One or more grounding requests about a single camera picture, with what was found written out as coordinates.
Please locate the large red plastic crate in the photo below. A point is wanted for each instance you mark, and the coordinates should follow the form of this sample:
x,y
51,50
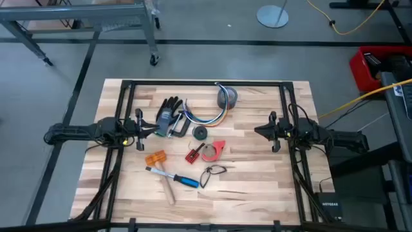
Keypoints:
x,y
359,69

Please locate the grey side table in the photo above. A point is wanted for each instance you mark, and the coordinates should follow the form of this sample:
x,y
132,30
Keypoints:
x,y
399,122

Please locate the black stand legs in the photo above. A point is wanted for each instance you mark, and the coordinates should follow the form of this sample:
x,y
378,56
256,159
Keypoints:
x,y
354,4

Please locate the black aluminium rig frame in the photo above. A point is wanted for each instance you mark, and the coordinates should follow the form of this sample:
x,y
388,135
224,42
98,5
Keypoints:
x,y
206,83

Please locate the black Netgear network switch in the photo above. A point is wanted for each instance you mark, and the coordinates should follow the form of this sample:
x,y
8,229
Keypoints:
x,y
330,206

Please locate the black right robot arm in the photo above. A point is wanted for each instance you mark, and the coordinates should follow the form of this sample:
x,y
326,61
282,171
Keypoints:
x,y
341,139

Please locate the grey duct tape roll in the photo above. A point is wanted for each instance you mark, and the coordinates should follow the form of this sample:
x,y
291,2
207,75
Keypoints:
x,y
233,96

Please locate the black C-clamp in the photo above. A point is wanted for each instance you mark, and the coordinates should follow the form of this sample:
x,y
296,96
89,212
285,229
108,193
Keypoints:
x,y
186,129

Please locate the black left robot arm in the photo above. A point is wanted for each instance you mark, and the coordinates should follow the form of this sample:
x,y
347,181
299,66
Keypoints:
x,y
74,131

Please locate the red white box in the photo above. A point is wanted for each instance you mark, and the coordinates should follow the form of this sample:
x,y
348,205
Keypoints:
x,y
219,146

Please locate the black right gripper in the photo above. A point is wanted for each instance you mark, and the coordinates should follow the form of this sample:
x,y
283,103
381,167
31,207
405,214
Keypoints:
x,y
280,130

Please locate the clear safety glasses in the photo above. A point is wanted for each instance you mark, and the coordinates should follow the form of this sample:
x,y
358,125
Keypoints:
x,y
216,169

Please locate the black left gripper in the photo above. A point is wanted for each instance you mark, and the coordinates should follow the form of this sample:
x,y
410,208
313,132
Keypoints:
x,y
139,129

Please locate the red black gridded block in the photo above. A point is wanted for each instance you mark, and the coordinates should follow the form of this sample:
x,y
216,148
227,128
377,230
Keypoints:
x,y
192,157

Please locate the grey round stand base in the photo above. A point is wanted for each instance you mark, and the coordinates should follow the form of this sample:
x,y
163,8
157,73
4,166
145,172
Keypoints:
x,y
272,17

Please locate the black grey work glove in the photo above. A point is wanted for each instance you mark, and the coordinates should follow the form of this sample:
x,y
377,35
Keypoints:
x,y
167,112

